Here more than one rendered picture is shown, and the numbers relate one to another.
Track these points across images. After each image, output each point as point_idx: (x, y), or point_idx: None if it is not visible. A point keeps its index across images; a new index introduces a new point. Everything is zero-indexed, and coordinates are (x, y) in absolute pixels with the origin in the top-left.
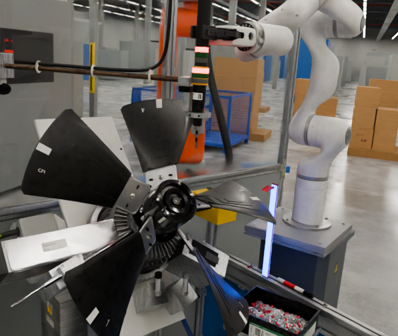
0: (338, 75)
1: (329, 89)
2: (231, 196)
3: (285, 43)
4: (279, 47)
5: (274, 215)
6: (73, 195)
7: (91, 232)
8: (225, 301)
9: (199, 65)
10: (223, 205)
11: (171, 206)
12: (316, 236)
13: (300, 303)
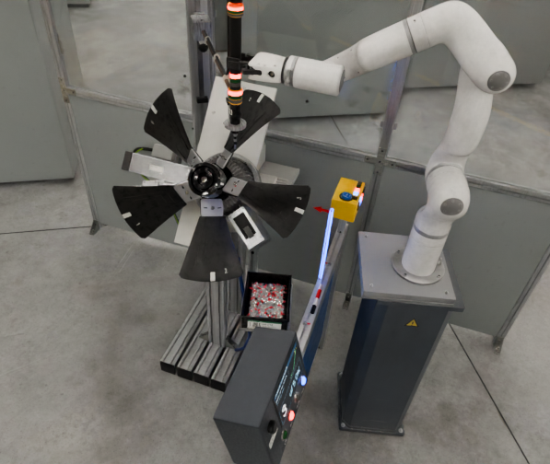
0: (473, 133)
1: (453, 144)
2: (277, 198)
3: (324, 87)
4: (317, 89)
5: (326, 235)
6: (167, 145)
7: (180, 171)
8: (197, 258)
9: (229, 87)
10: (250, 201)
11: (197, 180)
12: (386, 280)
13: (288, 306)
